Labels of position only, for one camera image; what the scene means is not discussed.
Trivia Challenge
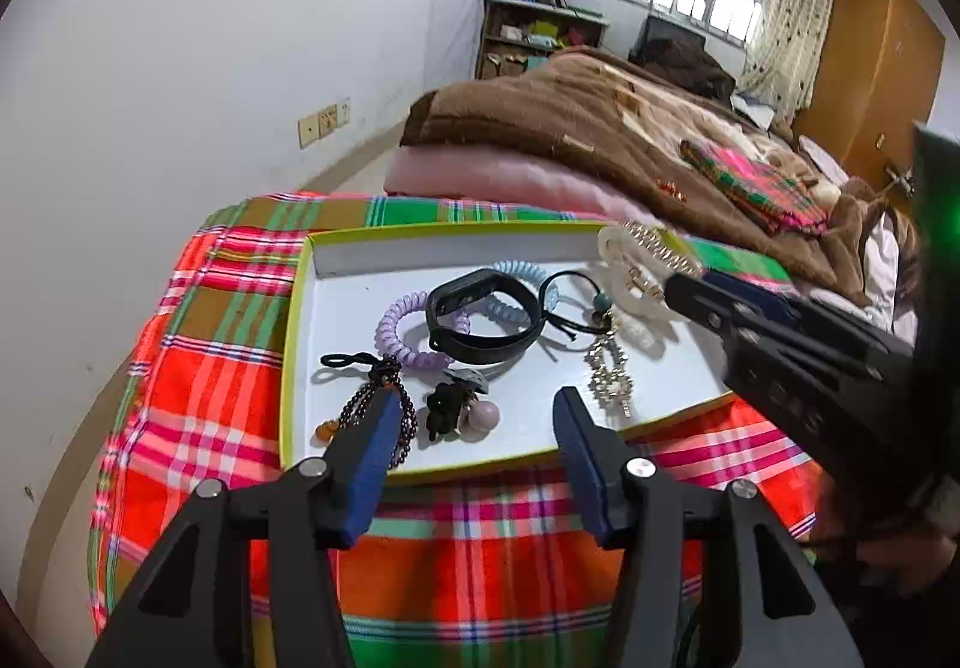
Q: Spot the black television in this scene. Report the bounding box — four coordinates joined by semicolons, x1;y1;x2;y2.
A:
636;14;707;61

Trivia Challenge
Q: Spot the white quilt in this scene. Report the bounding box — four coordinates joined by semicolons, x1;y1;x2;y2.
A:
862;210;920;339

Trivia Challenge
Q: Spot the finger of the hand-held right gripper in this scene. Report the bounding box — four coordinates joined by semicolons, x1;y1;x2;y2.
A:
703;269;803;328
666;272;912;380

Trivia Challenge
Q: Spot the rhinestone hair clip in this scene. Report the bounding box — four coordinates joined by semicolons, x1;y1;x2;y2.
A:
585;330;637;421

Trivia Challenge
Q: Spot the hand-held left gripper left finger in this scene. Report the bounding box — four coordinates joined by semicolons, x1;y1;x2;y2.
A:
86;387;406;668

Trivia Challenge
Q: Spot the black hair tie pink ball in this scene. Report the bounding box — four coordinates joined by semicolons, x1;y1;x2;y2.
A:
426;372;500;444

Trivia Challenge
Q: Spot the brown fleece blanket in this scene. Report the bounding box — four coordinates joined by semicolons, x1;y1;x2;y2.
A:
401;49;916;309

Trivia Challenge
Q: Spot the light blue spiral hair tie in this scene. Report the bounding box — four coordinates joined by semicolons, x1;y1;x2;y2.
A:
472;259;552;324

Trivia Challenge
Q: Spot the bright plaid cloth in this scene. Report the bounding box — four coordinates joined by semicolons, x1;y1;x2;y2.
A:
90;191;826;668

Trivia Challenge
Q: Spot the cream hair claw clip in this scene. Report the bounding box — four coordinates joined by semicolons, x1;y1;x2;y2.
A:
598;221;706;324

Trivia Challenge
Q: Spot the orange wooden wardrobe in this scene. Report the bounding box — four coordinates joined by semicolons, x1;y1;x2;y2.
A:
795;0;947;189

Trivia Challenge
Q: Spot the patterned cream curtain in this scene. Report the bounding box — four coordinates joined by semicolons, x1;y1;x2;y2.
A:
739;0;837;114

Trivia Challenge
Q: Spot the yellow-green shallow box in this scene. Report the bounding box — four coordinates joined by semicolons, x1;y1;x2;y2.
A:
280;221;740;485

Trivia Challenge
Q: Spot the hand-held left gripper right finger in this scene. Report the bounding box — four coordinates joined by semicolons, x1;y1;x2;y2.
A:
553;387;863;668

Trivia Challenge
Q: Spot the black elastic tie with beads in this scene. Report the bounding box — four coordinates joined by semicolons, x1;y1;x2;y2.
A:
536;269;623;346

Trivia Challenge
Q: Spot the pink quilt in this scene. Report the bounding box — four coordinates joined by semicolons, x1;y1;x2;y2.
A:
382;146;646;223

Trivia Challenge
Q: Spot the dark bead bracelet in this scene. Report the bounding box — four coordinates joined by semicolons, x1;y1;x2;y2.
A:
315;353;417;470

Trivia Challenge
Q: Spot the dark brown cloth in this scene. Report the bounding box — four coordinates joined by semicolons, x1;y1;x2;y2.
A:
630;41;736;103

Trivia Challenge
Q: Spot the purple spiral hair tie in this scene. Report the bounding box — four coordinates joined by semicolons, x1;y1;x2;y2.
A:
375;293;472;371

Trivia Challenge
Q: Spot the black wristband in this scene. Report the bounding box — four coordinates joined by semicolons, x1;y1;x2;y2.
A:
425;268;542;365

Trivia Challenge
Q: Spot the folded plaid cloth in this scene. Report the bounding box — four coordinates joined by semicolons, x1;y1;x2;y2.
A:
679;137;830;235

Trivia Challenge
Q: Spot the beige wall socket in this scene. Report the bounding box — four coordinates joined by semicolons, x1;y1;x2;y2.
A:
298;98;352;149

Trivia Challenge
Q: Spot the wooden shelf unit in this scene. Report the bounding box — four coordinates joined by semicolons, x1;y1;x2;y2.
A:
476;0;610;80

